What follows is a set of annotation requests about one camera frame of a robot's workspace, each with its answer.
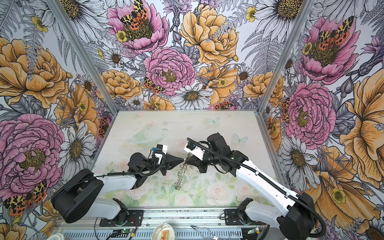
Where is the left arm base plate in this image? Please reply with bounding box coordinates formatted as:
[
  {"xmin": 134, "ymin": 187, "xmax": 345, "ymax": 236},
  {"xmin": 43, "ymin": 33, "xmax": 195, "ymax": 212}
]
[{"xmin": 99, "ymin": 210, "xmax": 144, "ymax": 227}]

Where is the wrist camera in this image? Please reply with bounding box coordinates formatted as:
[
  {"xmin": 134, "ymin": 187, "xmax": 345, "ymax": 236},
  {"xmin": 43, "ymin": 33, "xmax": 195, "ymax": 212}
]
[
  {"xmin": 184, "ymin": 142, "xmax": 205, "ymax": 161},
  {"xmin": 152, "ymin": 144, "xmax": 168, "ymax": 165}
]

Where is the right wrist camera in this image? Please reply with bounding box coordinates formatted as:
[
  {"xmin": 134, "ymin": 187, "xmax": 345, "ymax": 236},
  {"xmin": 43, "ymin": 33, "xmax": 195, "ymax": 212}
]
[{"xmin": 184, "ymin": 142, "xmax": 205, "ymax": 161}]

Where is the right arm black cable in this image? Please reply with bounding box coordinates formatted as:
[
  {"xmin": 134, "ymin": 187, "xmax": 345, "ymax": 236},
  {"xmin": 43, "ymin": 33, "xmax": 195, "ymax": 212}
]
[{"xmin": 186, "ymin": 137, "xmax": 327, "ymax": 238}]

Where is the white round dish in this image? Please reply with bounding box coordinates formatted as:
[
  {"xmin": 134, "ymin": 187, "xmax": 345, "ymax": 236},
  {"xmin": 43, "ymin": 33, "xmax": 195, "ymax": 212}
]
[{"xmin": 151, "ymin": 223, "xmax": 177, "ymax": 240}]

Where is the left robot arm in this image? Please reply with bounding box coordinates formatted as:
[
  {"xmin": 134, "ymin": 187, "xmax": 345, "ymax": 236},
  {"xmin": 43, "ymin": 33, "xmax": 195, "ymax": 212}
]
[{"xmin": 51, "ymin": 150, "xmax": 184, "ymax": 226}]

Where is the aluminium front rail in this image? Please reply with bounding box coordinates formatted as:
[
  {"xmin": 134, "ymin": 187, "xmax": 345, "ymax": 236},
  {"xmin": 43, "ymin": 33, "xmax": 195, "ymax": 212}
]
[{"xmin": 55, "ymin": 206, "xmax": 311, "ymax": 229}]

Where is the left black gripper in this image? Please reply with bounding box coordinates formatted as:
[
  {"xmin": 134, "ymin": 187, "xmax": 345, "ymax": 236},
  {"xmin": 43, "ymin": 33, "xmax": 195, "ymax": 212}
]
[{"xmin": 141, "ymin": 152, "xmax": 185, "ymax": 175}]

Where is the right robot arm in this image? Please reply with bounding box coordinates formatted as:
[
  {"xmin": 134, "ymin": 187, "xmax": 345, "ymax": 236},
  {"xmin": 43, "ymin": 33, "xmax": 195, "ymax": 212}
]
[{"xmin": 185, "ymin": 133, "xmax": 327, "ymax": 240}]

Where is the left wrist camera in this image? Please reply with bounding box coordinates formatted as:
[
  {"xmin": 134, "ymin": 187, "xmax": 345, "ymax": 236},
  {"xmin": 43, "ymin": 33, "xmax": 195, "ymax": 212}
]
[{"xmin": 152, "ymin": 144, "xmax": 168, "ymax": 165}]

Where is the green circuit board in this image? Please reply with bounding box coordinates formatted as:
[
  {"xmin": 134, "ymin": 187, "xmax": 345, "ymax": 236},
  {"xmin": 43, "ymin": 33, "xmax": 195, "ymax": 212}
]
[{"xmin": 113, "ymin": 228, "xmax": 135, "ymax": 238}]

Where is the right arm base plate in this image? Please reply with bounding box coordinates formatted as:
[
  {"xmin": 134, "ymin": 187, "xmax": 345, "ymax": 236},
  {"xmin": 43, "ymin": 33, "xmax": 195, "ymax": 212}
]
[{"xmin": 224, "ymin": 209, "xmax": 265, "ymax": 226}]

